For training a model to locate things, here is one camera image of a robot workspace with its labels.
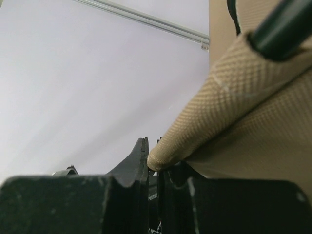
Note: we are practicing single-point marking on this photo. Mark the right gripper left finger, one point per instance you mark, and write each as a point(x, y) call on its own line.
point(65, 203)

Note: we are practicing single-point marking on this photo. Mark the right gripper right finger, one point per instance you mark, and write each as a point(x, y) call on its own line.
point(189, 203)

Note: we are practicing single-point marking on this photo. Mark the beige pet tent fabric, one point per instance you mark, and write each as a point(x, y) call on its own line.
point(252, 118)

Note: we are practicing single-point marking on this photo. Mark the left aluminium frame post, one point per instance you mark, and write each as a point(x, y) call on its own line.
point(149, 20)

